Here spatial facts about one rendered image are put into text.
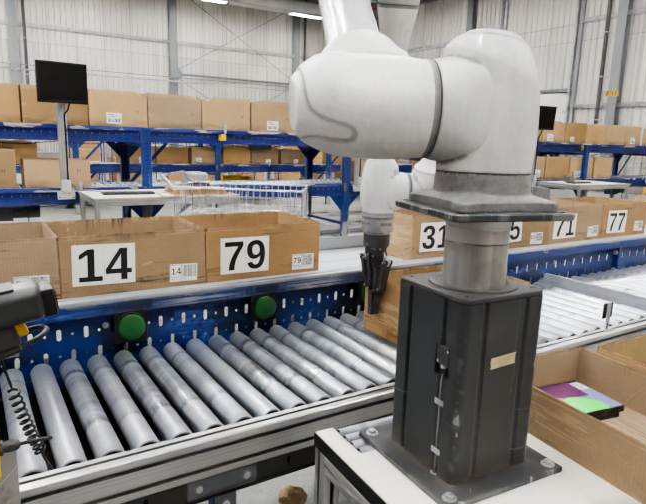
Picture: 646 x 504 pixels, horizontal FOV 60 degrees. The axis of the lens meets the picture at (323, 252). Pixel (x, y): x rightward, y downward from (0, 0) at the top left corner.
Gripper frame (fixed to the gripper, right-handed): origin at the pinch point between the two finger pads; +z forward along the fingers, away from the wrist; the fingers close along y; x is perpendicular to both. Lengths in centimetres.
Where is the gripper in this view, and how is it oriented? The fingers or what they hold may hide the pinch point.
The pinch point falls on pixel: (373, 301)
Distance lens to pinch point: 164.9
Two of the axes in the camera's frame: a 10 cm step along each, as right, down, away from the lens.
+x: 8.5, -0.8, 5.2
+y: 5.3, 1.8, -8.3
